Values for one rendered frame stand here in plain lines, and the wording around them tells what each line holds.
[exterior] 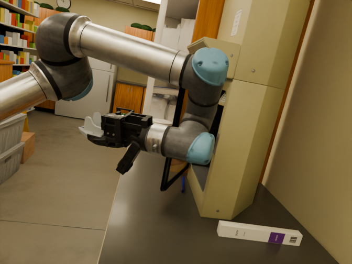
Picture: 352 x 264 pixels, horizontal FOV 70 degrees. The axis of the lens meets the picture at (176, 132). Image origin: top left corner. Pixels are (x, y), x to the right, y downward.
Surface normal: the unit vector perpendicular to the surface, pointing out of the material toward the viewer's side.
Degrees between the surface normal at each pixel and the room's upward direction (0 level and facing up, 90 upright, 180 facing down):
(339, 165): 90
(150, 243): 0
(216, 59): 41
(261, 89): 90
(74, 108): 90
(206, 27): 90
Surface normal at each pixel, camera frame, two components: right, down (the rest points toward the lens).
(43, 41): -0.42, 0.41
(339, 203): -0.98, -0.15
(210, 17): 0.11, 0.25
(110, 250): 0.18, -0.96
